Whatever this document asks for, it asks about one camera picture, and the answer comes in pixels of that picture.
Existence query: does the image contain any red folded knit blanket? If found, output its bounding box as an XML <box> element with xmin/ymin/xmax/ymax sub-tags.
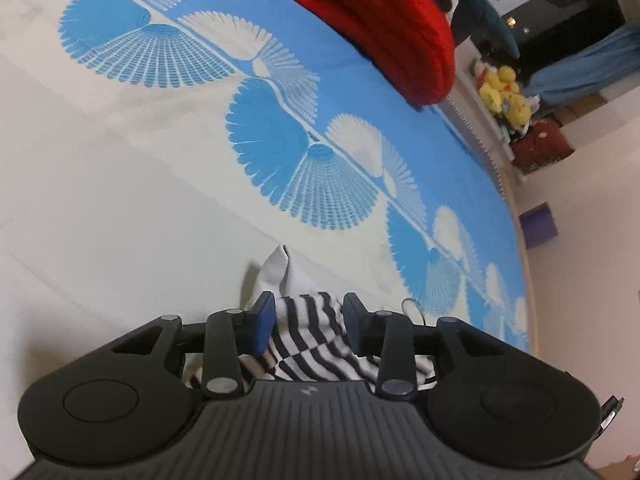
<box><xmin>272</xmin><ymin>0</ymin><xmax>457</xmax><ymax>107</ymax></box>

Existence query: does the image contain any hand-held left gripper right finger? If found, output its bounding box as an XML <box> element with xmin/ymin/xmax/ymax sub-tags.
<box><xmin>342</xmin><ymin>292</ymin><xmax>502</xmax><ymax>402</ymax></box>

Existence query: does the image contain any blue white printed bed sheet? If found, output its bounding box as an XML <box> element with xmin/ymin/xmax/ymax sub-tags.
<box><xmin>0</xmin><ymin>0</ymin><xmax>535</xmax><ymax>386</ymax></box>

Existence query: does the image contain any black white striped hooded top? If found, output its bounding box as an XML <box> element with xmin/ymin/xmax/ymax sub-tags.
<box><xmin>182</xmin><ymin>244</ymin><xmax>442</xmax><ymax>394</ymax></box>

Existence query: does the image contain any dark red patterned bag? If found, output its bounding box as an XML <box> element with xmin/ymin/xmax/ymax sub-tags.
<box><xmin>510</xmin><ymin>117</ymin><xmax>575</xmax><ymax>171</ymax></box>

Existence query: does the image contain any blue curtain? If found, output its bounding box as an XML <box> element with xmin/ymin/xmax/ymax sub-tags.
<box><xmin>529</xmin><ymin>22</ymin><xmax>640</xmax><ymax>112</ymax></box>

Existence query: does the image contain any purple box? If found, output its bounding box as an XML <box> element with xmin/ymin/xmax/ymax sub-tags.
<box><xmin>518</xmin><ymin>202</ymin><xmax>559</xmax><ymax>249</ymax></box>

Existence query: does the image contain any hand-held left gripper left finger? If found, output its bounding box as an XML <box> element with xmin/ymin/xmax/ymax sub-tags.
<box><xmin>106</xmin><ymin>291</ymin><xmax>277</xmax><ymax>402</ymax></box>

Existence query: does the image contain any teal plush shark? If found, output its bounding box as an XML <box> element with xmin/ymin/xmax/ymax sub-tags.
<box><xmin>449</xmin><ymin>0</ymin><xmax>522</xmax><ymax>59</ymax></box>

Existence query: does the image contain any yellow plush toy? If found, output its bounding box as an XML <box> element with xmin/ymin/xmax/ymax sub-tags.
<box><xmin>478</xmin><ymin>65</ymin><xmax>519</xmax><ymax>112</ymax></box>
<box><xmin>500</xmin><ymin>93</ymin><xmax>533</xmax><ymax>127</ymax></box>

